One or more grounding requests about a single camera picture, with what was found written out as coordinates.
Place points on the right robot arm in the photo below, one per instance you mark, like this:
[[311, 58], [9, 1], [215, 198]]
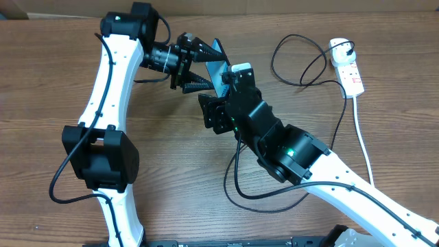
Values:
[[291, 154]]

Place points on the blue screen smartphone black case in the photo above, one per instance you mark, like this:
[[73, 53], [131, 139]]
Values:
[[215, 71]]

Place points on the white charger plug adapter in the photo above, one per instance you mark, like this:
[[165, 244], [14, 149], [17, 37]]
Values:
[[342, 51]]

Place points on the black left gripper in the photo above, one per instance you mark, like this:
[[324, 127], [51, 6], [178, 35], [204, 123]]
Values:
[[186, 59]]

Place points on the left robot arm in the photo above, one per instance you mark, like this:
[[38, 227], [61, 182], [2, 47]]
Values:
[[98, 147]]

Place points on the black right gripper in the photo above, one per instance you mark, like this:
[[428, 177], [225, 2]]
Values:
[[219, 115]]

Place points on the white power strip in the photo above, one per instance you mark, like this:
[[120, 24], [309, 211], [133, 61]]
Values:
[[349, 78]]

